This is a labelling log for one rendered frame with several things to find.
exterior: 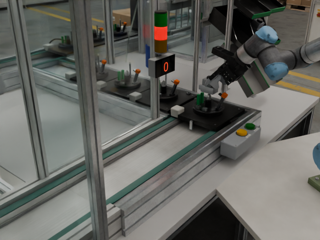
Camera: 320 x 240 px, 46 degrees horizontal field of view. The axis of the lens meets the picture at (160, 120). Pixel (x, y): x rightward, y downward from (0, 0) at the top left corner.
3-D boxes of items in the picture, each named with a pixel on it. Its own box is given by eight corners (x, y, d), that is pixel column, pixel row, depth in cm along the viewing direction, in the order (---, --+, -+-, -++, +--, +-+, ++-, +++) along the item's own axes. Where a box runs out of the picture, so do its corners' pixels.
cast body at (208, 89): (218, 92, 164) (219, 76, 161) (212, 95, 161) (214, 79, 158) (202, 87, 169) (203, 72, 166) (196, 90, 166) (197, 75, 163)
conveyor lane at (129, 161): (242, 130, 175) (244, 110, 170) (111, 227, 117) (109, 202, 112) (192, 113, 191) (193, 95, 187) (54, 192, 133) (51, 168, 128)
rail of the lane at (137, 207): (259, 130, 175) (262, 108, 170) (125, 237, 113) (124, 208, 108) (248, 126, 178) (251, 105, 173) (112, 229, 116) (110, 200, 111)
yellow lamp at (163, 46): (169, 51, 149) (169, 38, 147) (161, 54, 146) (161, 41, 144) (159, 48, 152) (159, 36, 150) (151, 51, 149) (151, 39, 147)
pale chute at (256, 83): (264, 91, 184) (270, 86, 181) (247, 98, 177) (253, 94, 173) (235, 43, 189) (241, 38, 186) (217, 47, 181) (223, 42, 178)
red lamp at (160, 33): (169, 38, 147) (169, 25, 145) (161, 41, 144) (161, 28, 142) (159, 36, 150) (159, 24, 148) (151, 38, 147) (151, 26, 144)
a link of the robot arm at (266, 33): (270, 41, 133) (260, 22, 136) (249, 60, 141) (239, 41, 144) (283, 42, 138) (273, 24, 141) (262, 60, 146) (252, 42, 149)
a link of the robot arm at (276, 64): (301, 66, 136) (286, 42, 139) (277, 72, 131) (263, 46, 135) (288, 78, 142) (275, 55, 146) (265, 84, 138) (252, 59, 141)
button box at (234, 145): (259, 139, 159) (261, 126, 156) (235, 160, 144) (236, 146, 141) (245, 134, 163) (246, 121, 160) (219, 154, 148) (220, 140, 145)
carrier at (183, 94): (197, 98, 185) (199, 74, 180) (167, 115, 169) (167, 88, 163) (159, 87, 199) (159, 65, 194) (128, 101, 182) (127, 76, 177)
